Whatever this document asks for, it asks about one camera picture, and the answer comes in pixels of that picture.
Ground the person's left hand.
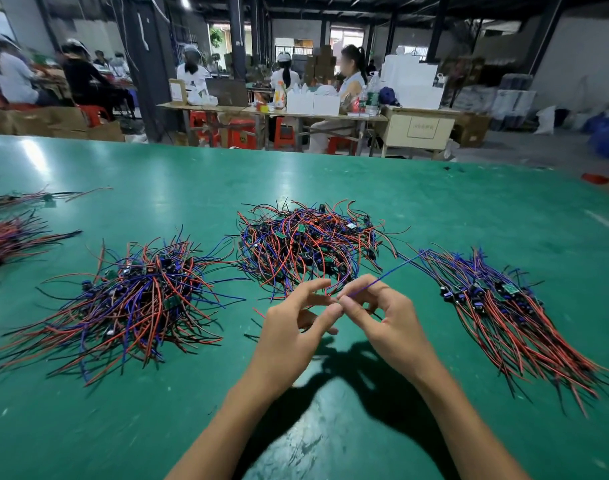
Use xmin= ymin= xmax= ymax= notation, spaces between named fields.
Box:
xmin=246 ymin=277 xmax=346 ymax=398

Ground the person's right hand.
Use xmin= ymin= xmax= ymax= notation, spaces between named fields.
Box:
xmin=337 ymin=275 xmax=446 ymax=391

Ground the single red blue wire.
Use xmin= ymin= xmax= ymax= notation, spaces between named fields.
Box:
xmin=333 ymin=257 xmax=414 ymax=304

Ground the pile of wires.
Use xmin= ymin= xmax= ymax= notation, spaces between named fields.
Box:
xmin=232 ymin=199 xmax=398 ymax=301

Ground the small bunch of set-aside wires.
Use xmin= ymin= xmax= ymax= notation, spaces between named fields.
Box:
xmin=405 ymin=247 xmax=609 ymax=418

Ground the sorted wire bundle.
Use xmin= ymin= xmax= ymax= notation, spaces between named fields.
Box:
xmin=0 ymin=235 xmax=246 ymax=388
xmin=0 ymin=209 xmax=84 ymax=273

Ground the person's right forearm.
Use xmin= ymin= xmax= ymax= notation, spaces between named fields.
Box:
xmin=405 ymin=365 xmax=531 ymax=480

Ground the red plastic stool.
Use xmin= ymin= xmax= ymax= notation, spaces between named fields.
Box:
xmin=273 ymin=117 xmax=298 ymax=150
xmin=79 ymin=105 xmax=110 ymax=129
xmin=189 ymin=109 xmax=224 ymax=148
xmin=325 ymin=135 xmax=359 ymax=156

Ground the cream cabinet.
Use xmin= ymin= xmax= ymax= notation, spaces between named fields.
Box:
xmin=377 ymin=107 xmax=464 ymax=159

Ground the brown cardboard box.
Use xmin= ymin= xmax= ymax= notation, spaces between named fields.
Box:
xmin=453 ymin=113 xmax=494 ymax=149

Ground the long wooden work table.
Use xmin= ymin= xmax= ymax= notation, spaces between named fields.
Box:
xmin=157 ymin=99 xmax=464 ymax=156

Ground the row of white containers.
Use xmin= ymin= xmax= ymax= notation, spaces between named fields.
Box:
xmin=285 ymin=85 xmax=342 ymax=117

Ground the stack of white boxes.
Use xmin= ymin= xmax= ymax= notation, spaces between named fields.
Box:
xmin=381 ymin=53 xmax=448 ymax=111

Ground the dark pillar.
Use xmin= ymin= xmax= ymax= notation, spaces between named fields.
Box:
xmin=114 ymin=0 xmax=184 ymax=141

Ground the row of cardboard boxes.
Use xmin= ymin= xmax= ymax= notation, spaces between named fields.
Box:
xmin=0 ymin=105 xmax=126 ymax=142

